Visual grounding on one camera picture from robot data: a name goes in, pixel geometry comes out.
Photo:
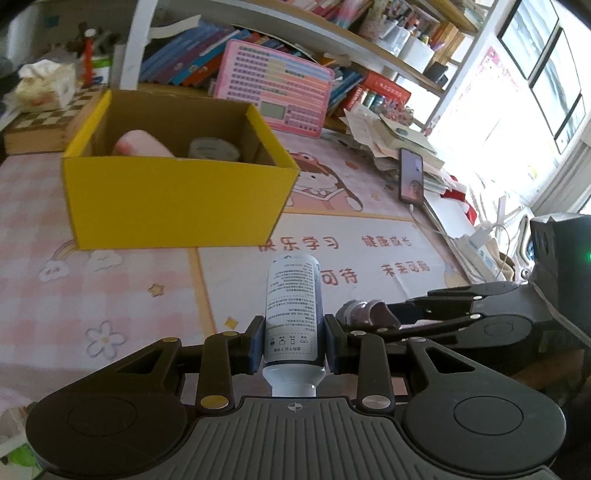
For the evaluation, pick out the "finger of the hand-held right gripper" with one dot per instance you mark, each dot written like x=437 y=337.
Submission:
x=461 y=295
x=438 y=327

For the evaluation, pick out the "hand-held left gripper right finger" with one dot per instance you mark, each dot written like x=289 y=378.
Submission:
x=331 y=344

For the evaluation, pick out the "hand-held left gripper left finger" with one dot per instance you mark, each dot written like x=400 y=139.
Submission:
x=256 y=346

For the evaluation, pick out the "small grey pink toy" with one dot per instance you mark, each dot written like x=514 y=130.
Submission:
x=364 y=311

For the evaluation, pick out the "white spray bottle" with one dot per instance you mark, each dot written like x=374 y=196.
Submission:
x=293 y=304

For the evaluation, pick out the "yellow cardboard box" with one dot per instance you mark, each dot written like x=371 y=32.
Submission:
x=175 y=203

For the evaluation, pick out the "silver tape roll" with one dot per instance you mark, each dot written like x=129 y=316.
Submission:
x=212 y=150

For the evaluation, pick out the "pink plush toy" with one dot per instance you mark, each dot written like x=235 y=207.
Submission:
x=141 y=145

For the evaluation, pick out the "red white cloth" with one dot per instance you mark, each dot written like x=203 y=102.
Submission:
x=459 y=203

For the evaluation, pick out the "black smartphone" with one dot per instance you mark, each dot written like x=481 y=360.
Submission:
x=411 y=177

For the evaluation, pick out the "pink printed desk mat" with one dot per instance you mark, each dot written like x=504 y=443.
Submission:
x=138 y=277

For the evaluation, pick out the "stack of loose papers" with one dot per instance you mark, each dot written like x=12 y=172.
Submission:
x=369 y=134

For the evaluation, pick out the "window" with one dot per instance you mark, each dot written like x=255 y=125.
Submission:
x=549 y=69

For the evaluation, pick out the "red box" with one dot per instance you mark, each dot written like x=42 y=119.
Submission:
x=383 y=92

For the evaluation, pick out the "white storage box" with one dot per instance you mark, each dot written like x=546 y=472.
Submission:
x=415 y=53

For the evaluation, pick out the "pink learning board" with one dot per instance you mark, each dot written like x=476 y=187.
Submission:
x=272 y=85

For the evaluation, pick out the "row of blue books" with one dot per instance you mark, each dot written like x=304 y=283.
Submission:
x=194 y=55

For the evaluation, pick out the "checkered wooden board box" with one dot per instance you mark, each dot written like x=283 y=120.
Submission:
x=41 y=129

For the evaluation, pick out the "row of thick books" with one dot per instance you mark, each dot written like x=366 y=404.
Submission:
x=332 y=9

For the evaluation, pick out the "green white tub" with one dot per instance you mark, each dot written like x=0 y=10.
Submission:
x=101 y=69

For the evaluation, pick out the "red white bottle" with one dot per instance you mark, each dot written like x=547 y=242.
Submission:
x=88 y=55

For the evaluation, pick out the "crumpled tissue pack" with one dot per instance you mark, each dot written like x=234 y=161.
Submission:
x=44 y=85

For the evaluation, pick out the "pink wall poster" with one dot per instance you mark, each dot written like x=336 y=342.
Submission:
x=471 y=92

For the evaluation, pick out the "white shelf post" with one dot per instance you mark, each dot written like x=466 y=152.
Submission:
x=134 y=50

